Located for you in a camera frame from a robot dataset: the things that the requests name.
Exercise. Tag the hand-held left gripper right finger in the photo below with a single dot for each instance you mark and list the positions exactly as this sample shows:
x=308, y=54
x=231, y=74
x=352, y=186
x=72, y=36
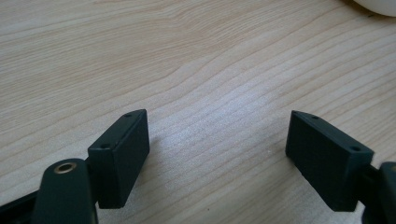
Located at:
x=327, y=165

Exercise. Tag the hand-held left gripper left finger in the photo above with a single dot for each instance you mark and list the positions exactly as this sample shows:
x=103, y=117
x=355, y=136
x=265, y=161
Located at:
x=120, y=161

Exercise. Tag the white round object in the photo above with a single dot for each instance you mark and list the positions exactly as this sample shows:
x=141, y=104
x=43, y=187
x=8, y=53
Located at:
x=378, y=6

